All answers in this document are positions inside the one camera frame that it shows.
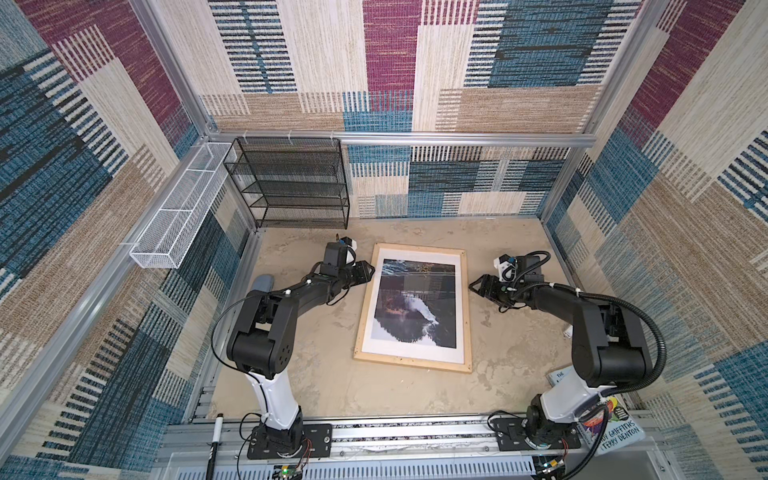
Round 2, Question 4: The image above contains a waterfall bridge photo print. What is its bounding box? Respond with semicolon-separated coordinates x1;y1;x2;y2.
371;259;457;349

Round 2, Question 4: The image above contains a light wooden picture frame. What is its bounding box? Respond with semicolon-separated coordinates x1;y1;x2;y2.
352;242;473;374

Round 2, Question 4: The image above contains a white picture mat board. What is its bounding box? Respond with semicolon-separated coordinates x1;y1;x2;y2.
361;248;467;365

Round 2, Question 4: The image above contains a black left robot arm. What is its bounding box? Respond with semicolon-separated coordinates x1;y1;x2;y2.
225;237;375;457

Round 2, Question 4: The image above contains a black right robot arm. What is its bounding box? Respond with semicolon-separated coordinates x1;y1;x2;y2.
469;250;668;449

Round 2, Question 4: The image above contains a blue grey glasses case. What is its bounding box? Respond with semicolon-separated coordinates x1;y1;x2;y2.
251;274;275;292

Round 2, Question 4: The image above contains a colourful treehouse book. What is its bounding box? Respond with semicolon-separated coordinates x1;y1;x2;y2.
541;366;646;456

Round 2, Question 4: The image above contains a black white marker pen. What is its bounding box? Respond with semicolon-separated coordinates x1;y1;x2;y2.
204;413;224;480

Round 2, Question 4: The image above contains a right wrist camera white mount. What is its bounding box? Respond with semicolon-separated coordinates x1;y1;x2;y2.
493;254;517;282

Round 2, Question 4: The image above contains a black wire mesh shelf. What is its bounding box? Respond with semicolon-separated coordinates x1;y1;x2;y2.
223;137;351;229

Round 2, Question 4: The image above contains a white wire mesh basket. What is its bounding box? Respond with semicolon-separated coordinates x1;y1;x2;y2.
130;142;231;269

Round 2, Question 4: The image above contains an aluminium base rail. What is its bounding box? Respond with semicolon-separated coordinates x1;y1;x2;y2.
150;411;682;479

